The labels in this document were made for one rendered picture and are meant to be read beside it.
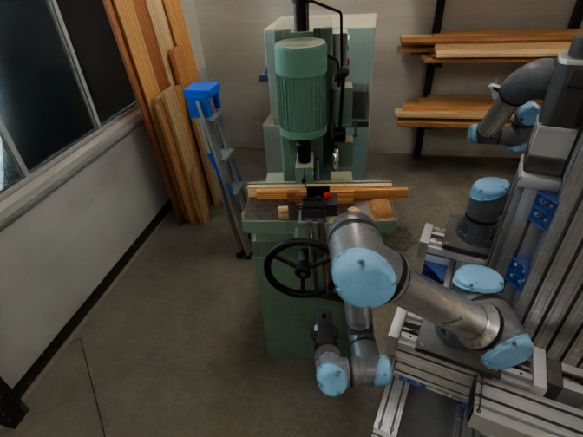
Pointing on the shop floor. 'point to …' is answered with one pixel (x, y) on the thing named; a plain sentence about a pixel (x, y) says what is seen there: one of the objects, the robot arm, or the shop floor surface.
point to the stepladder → (220, 156)
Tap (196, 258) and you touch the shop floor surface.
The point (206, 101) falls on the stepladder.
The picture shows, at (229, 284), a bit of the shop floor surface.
